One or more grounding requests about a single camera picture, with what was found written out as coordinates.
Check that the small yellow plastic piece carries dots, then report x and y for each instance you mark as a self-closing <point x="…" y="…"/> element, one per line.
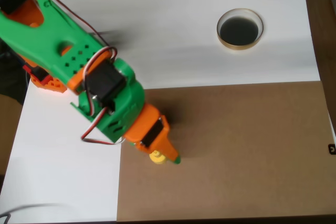
<point x="157" y="159"/>

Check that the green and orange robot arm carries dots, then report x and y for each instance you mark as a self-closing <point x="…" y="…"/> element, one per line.
<point x="60" y="40"/>

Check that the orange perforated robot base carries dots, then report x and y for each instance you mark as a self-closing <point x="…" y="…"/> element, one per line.
<point x="52" y="86"/>

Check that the round dish with gold rim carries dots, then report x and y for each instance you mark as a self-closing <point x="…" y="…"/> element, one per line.
<point x="239" y="31"/>

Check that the brown fibreboard panel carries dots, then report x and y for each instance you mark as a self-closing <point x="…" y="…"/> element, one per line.
<point x="236" y="155"/>

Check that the white paper sheet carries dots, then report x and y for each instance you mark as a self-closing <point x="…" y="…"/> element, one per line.
<point x="183" y="58"/>

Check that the red and black controller board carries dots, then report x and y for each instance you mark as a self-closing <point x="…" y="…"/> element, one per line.
<point x="39" y="73"/>

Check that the small black tag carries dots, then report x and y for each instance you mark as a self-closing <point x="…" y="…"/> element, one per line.
<point x="332" y="149"/>

